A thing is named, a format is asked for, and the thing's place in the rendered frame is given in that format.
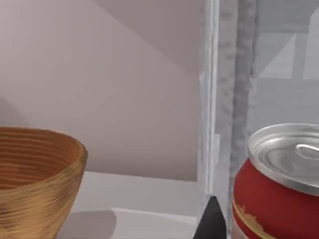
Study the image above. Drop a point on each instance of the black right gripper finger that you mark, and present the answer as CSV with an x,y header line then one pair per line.
x,y
211,221

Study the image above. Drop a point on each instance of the red can with silver top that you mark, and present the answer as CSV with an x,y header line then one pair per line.
x,y
274,194

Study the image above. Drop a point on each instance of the grey cabinet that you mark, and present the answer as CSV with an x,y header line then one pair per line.
x,y
231,74

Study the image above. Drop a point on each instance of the brown woven basket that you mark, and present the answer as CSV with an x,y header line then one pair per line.
x,y
35,181

